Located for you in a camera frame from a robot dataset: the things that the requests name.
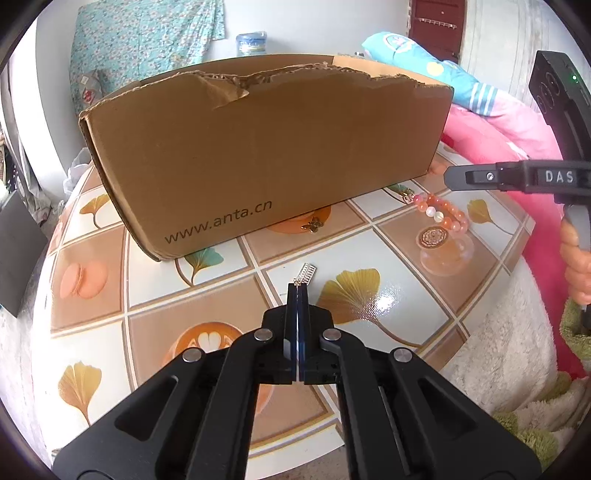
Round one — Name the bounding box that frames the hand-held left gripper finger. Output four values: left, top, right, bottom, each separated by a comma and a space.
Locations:
52, 281, 301, 480
299, 283, 539, 480

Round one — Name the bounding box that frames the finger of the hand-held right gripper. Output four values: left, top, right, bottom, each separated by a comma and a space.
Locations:
444, 160, 529, 192

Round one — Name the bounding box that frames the orange pink bead bracelet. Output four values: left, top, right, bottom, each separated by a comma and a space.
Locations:
413, 193, 469, 238

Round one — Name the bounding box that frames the brown cardboard box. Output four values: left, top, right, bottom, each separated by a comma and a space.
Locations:
78, 54, 454, 263

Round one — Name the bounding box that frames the person's right hand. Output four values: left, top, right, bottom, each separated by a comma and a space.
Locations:
560, 217, 591, 305

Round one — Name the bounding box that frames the pink blanket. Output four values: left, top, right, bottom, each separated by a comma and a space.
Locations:
441, 88, 591, 379

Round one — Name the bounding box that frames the turquoise printed pillow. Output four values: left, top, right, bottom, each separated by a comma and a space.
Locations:
361, 31, 499, 116

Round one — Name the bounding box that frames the dark red door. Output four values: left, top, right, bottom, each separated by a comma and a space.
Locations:
409, 0, 467, 63

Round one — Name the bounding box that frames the patterned vinyl tablecloth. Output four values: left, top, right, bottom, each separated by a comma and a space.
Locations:
30, 143, 536, 457

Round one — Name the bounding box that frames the white green fluffy garment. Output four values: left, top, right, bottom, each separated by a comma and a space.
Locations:
445, 263, 591, 472

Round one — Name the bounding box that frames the blue water jug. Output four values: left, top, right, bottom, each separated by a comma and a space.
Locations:
235, 30, 269, 57

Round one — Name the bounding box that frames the clear plastic bag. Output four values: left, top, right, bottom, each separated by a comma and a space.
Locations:
62, 148, 95, 197

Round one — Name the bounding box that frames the grey cabinet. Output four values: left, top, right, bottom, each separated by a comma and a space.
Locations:
0, 189, 49, 317

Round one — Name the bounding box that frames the teal floral cloth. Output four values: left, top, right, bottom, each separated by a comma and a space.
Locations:
69, 0, 227, 93

